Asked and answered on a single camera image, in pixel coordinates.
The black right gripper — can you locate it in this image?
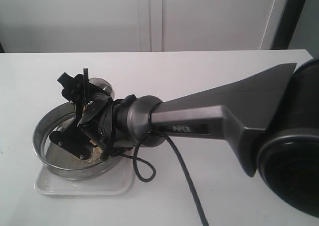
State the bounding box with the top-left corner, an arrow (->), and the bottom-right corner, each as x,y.
49,66 -> 125,161

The yellow white grain pile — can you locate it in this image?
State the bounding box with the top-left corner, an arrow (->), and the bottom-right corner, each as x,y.
68,147 -> 102,164

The white rectangular plastic tray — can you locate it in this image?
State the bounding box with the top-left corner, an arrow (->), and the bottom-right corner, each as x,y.
34,158 -> 135,196

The round steel mesh sieve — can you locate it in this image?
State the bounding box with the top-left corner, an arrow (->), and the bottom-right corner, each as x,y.
33,103 -> 123,181

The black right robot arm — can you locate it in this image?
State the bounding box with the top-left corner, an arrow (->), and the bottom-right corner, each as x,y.
49,58 -> 319,225

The small stainless steel cup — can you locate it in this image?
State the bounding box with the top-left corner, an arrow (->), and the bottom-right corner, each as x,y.
89,77 -> 115,99

